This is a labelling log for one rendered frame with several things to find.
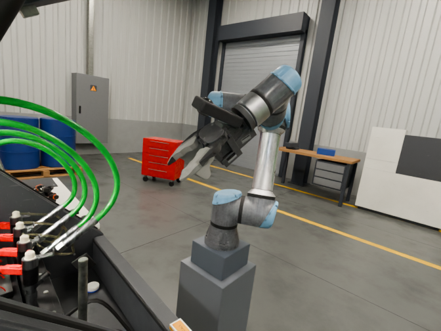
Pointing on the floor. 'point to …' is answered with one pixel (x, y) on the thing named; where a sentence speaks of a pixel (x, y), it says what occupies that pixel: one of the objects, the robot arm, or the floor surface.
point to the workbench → (327, 169)
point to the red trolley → (161, 159)
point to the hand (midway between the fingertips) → (175, 167)
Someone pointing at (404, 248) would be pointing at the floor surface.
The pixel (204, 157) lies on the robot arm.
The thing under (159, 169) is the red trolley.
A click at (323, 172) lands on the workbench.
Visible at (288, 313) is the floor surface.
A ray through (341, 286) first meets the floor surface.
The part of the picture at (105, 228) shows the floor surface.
